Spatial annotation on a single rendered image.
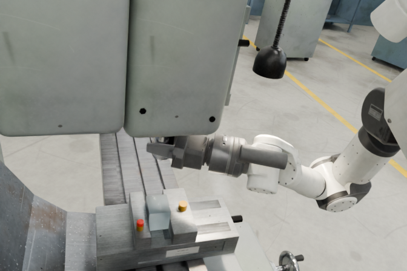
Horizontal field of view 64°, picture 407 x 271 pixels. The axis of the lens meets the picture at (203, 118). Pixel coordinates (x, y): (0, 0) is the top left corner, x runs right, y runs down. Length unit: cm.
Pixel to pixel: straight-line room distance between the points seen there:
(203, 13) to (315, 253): 201
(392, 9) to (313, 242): 198
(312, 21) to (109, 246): 491
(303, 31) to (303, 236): 361
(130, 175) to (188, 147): 45
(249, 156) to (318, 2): 478
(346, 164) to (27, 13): 71
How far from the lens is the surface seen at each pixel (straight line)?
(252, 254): 123
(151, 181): 109
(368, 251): 258
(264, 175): 71
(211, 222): 91
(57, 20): 48
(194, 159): 70
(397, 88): 59
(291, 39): 529
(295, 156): 78
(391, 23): 60
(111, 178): 110
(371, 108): 75
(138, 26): 51
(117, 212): 90
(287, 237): 236
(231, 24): 54
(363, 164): 83
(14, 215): 92
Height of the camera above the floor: 167
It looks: 30 degrees down
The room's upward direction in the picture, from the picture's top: 11 degrees clockwise
